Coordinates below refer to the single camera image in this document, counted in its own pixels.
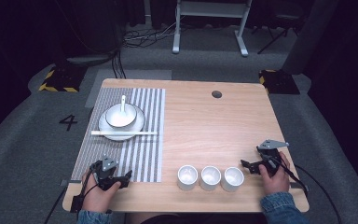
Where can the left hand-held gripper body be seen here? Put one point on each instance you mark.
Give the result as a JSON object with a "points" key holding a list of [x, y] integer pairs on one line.
{"points": [[105, 177]]}

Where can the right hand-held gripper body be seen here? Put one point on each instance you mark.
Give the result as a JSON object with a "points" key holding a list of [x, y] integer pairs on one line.
{"points": [[269, 155]]}

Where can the person's left hand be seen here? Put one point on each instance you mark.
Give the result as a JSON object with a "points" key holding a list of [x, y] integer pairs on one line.
{"points": [[97, 197]]}

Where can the person's right hand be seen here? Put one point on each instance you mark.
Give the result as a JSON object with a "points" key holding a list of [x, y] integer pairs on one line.
{"points": [[276, 183]]}

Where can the grey striped placemat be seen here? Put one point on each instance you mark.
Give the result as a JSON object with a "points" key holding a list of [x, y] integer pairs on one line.
{"points": [[124, 152]]}

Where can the white cup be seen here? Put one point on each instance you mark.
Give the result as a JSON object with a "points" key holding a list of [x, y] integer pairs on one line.
{"points": [[210, 177], [232, 178], [187, 176]]}

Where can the white chopstick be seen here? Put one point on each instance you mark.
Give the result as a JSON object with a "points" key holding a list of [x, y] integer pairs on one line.
{"points": [[124, 132]]}

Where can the white plate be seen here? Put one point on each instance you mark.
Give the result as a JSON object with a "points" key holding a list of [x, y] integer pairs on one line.
{"points": [[121, 129]]}

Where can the white bowl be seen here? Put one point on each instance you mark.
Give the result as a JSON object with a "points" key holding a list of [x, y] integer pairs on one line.
{"points": [[120, 117]]}

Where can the white spoon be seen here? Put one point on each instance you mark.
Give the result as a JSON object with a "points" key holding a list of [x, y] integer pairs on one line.
{"points": [[123, 104]]}

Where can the yellow black striped floor plate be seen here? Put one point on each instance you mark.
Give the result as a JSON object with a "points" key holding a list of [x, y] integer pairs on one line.
{"points": [[278, 81], [62, 80]]}

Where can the black table grommet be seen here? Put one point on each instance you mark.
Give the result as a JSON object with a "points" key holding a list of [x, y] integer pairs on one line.
{"points": [[216, 94]]}

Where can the black tripod stand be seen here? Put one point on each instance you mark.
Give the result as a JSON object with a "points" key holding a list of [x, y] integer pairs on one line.
{"points": [[276, 34]]}

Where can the grey pillar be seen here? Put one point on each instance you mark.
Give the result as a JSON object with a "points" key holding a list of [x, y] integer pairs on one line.
{"points": [[310, 34]]}

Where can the white metal stand frame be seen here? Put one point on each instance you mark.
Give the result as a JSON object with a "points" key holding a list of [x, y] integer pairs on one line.
{"points": [[210, 11]]}

